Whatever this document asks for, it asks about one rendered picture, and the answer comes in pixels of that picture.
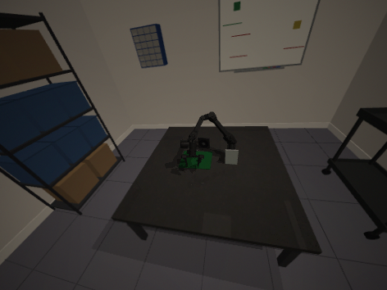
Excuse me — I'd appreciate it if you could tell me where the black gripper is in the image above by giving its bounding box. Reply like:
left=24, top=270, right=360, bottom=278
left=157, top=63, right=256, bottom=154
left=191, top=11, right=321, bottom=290
left=181, top=148, right=204, bottom=166

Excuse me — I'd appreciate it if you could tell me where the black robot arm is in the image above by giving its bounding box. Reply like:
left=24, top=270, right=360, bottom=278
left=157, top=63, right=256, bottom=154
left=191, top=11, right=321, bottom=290
left=180, top=111, right=237, bottom=150

